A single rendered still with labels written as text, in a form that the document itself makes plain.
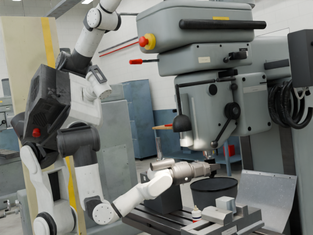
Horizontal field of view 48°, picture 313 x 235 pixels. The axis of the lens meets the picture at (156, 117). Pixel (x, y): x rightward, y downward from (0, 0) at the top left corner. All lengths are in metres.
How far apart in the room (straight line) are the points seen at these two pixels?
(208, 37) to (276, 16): 5.08
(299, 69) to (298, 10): 4.80
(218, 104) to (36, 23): 1.97
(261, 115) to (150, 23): 0.62
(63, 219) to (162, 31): 0.99
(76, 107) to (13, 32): 1.63
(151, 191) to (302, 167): 0.72
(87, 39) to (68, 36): 9.59
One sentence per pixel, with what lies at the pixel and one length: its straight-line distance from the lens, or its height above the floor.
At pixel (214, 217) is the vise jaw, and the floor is 1.05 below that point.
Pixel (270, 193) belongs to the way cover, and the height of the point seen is 1.03.
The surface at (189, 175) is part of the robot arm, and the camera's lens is 1.44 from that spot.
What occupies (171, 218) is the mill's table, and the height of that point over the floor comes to 0.96.
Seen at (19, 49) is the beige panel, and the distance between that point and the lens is 2.96.
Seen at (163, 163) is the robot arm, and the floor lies 1.29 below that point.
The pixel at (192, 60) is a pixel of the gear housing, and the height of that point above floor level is 1.67.
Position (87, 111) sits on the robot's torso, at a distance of 1.45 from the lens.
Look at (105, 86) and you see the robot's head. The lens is 1.43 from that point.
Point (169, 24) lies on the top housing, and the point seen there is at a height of 1.80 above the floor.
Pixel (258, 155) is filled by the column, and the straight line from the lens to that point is 1.83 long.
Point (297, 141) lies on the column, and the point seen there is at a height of 1.27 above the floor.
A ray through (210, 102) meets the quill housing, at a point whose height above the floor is 1.50.
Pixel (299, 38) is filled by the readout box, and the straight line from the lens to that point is 1.43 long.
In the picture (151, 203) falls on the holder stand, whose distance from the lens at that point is 1.93.
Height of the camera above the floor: 1.55
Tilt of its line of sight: 3 degrees down
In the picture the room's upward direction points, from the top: 8 degrees counter-clockwise
